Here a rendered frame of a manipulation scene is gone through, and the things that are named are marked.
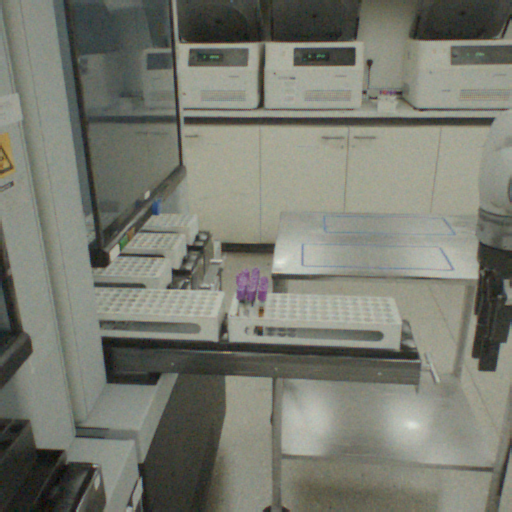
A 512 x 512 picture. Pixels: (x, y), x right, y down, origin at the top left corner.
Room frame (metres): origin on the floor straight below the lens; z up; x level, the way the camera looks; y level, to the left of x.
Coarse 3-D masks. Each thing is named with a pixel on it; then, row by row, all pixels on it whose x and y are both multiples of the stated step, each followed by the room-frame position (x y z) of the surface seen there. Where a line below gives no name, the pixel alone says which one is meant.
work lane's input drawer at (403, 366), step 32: (224, 320) 0.87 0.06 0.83; (128, 352) 0.81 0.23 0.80; (160, 352) 0.81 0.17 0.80; (192, 352) 0.80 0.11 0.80; (224, 352) 0.80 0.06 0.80; (256, 352) 0.79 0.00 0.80; (288, 352) 0.79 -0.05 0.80; (320, 352) 0.79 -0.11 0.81; (352, 352) 0.78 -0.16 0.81; (384, 352) 0.78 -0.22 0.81; (416, 352) 0.77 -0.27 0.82; (416, 384) 0.76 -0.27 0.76
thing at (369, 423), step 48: (288, 240) 1.30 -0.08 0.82; (336, 240) 1.29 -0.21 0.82; (384, 240) 1.29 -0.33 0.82; (432, 240) 1.29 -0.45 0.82; (288, 288) 1.54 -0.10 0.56; (288, 384) 1.42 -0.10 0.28; (336, 384) 1.41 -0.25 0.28; (384, 384) 1.41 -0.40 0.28; (432, 384) 1.41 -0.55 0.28; (288, 432) 1.20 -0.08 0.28; (336, 432) 1.20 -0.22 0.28; (384, 432) 1.19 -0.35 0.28; (432, 432) 1.19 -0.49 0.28; (480, 432) 1.19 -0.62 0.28
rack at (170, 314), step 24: (96, 288) 0.93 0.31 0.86; (120, 312) 0.83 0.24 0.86; (144, 312) 0.85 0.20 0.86; (168, 312) 0.84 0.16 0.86; (192, 312) 0.83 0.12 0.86; (216, 312) 0.83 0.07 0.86; (120, 336) 0.83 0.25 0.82; (144, 336) 0.83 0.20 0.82; (168, 336) 0.82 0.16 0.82; (192, 336) 0.82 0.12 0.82; (216, 336) 0.82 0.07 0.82
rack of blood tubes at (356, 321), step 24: (288, 312) 0.83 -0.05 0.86; (312, 312) 0.84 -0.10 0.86; (336, 312) 0.83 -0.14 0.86; (360, 312) 0.83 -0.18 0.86; (384, 312) 0.83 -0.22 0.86; (240, 336) 0.81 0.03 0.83; (264, 336) 0.81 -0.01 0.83; (288, 336) 0.83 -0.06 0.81; (312, 336) 0.84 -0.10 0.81; (336, 336) 0.84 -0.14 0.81; (360, 336) 0.84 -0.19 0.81; (384, 336) 0.79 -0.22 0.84
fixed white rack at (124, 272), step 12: (120, 264) 1.05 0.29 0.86; (132, 264) 1.06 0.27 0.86; (144, 264) 1.05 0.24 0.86; (156, 264) 1.05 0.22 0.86; (168, 264) 1.05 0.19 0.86; (96, 276) 0.99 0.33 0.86; (108, 276) 0.99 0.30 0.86; (120, 276) 0.99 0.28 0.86; (132, 276) 0.99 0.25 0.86; (144, 276) 0.98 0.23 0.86; (156, 276) 0.98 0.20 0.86; (168, 276) 1.05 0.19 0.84; (120, 288) 1.05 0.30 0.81; (132, 288) 1.05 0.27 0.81; (144, 288) 1.05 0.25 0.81; (156, 288) 0.98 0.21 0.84
